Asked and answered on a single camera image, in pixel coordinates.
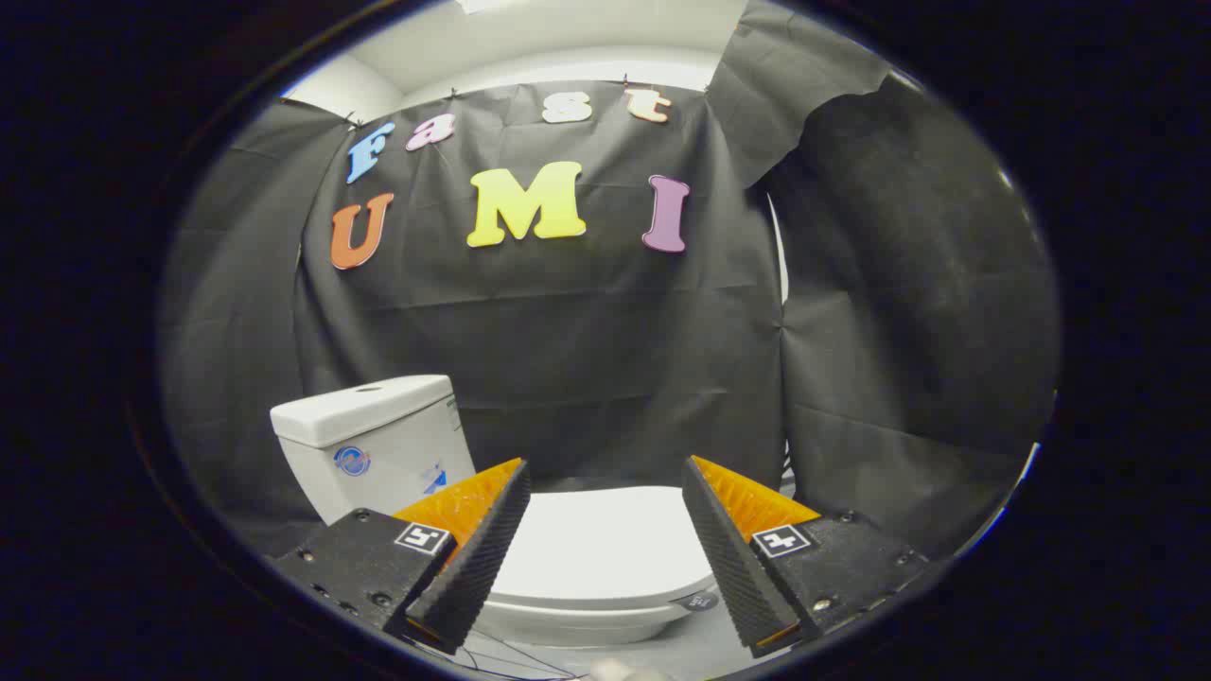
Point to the black backdrop cloth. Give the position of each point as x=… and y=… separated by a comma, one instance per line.
x=587, y=340

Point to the white toilet tank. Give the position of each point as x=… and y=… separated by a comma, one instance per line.
x=378, y=445

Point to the white toilet lid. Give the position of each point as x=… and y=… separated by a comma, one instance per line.
x=605, y=539

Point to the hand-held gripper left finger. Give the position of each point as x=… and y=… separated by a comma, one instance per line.
x=481, y=560

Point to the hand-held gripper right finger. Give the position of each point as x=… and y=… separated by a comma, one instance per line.
x=728, y=560

